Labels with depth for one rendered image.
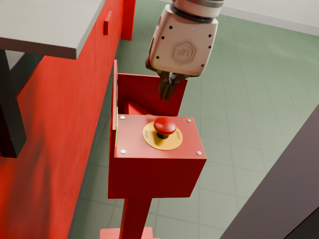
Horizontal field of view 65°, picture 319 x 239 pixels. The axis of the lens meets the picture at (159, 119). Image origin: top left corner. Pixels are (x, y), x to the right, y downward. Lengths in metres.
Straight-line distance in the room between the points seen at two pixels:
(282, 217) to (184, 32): 0.46
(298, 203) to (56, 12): 0.54
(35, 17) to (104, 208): 1.07
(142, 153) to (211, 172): 1.09
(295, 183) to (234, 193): 0.84
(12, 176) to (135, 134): 0.21
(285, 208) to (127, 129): 0.40
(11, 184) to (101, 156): 0.97
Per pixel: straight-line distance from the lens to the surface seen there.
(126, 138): 0.43
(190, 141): 0.45
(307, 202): 0.59
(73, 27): 0.23
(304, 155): 0.62
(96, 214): 1.23
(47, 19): 0.24
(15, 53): 0.46
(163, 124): 0.42
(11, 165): 0.47
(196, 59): 0.45
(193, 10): 0.40
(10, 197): 0.49
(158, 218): 1.24
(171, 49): 0.43
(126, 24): 2.59
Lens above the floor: 1.09
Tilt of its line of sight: 40 degrees down
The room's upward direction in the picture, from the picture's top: 13 degrees clockwise
